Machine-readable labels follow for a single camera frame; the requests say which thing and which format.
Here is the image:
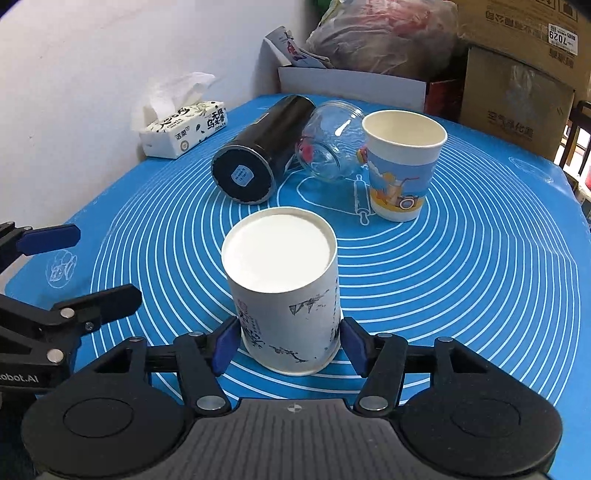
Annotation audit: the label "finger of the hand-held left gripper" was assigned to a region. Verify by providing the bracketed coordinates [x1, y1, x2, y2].
[0, 222, 81, 274]
[0, 284, 143, 366]

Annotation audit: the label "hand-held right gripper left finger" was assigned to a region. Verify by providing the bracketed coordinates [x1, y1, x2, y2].
[93, 318, 242, 415]

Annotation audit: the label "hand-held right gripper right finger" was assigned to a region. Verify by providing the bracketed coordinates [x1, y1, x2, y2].
[341, 316, 491, 415]

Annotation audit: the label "white ink-print paper cup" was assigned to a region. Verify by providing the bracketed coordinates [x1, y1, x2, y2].
[221, 207, 344, 377]

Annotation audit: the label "blue cartoon-print paper cup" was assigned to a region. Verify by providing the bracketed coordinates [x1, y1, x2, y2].
[361, 110, 448, 223]

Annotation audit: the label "blue silicone baking mat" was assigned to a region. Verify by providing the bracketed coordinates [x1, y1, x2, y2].
[0, 94, 591, 421]

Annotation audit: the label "white tissue pack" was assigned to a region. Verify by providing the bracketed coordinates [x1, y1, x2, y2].
[131, 71, 229, 160]

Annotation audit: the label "clear glass jar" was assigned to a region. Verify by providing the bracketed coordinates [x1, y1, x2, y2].
[295, 100, 370, 182]

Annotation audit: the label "black cylindrical bottle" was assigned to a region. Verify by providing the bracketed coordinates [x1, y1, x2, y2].
[211, 94, 317, 205]

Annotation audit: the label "red box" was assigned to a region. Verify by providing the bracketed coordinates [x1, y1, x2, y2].
[424, 78, 465, 122]

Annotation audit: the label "brown cardboard box taped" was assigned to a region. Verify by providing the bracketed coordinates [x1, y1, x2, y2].
[459, 45, 576, 163]

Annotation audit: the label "translucent plastic bag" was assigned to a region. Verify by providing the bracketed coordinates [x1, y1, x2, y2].
[305, 0, 461, 78]

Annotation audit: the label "brown cardboard box white label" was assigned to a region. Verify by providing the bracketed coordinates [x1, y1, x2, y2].
[455, 0, 591, 71]

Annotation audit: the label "dark wooden frame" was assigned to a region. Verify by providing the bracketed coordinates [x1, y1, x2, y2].
[556, 100, 591, 204]

